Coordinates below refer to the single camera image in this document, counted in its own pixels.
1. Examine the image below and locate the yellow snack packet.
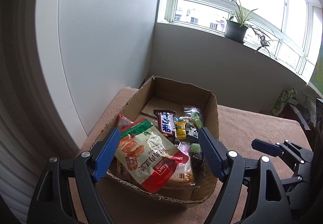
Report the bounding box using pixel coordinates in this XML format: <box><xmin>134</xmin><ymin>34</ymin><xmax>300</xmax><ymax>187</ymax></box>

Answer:
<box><xmin>175</xmin><ymin>121</ymin><xmax>187</xmax><ymax>140</ymax></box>

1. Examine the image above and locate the bagged sliced bread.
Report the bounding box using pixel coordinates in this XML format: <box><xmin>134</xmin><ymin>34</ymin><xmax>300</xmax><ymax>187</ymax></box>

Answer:
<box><xmin>117</xmin><ymin>159</ymin><xmax>195</xmax><ymax>188</ymax></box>

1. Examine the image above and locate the red green snack pouch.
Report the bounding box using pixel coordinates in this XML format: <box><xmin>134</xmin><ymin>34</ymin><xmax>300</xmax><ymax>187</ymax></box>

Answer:
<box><xmin>115</xmin><ymin>119</ymin><xmax>189</xmax><ymax>193</ymax></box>

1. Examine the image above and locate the dark snickers bar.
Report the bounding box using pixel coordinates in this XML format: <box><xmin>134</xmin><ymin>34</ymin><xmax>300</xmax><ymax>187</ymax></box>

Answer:
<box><xmin>189</xmin><ymin>151</ymin><xmax>204</xmax><ymax>169</ymax></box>

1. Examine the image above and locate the pale green candy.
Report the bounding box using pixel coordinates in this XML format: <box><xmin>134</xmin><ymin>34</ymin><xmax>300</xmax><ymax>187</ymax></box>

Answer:
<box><xmin>190</xmin><ymin>143</ymin><xmax>201</xmax><ymax>153</ymax></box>

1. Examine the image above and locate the black white candy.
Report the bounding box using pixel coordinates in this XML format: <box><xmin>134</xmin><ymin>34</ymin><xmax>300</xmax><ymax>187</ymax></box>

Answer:
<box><xmin>186</xmin><ymin>128</ymin><xmax>199</xmax><ymax>139</ymax></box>

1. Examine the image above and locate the pink candy sachet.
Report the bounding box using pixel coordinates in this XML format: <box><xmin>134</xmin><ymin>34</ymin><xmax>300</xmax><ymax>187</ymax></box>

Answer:
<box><xmin>178</xmin><ymin>142</ymin><xmax>191</xmax><ymax>158</ymax></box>

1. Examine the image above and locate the dark wooden side cabinet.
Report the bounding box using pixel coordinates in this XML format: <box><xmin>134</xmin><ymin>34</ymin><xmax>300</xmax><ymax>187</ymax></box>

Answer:
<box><xmin>282</xmin><ymin>104</ymin><xmax>315</xmax><ymax>131</ymax></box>

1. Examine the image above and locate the pink table cloth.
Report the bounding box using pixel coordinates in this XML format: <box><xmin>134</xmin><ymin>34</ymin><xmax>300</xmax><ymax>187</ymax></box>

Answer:
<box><xmin>80</xmin><ymin>87</ymin><xmax>310</xmax><ymax>223</ymax></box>

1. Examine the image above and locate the green tissue box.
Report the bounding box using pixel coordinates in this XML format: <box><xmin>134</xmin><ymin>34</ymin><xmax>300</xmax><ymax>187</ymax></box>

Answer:
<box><xmin>270</xmin><ymin>88</ymin><xmax>297</xmax><ymax>116</ymax></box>

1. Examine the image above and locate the potted spider plant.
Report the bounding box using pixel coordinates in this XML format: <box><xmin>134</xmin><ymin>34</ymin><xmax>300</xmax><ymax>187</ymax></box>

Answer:
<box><xmin>224</xmin><ymin>1</ymin><xmax>281</xmax><ymax>55</ymax></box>

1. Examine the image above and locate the white cabinet panel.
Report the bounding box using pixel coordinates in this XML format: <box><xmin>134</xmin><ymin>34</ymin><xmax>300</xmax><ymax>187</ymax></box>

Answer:
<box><xmin>35</xmin><ymin>0</ymin><xmax>157</xmax><ymax>148</ymax></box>

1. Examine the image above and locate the wall map poster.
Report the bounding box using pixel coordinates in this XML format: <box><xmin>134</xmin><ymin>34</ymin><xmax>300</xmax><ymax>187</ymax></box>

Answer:
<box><xmin>310</xmin><ymin>45</ymin><xmax>323</xmax><ymax>94</ymax></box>

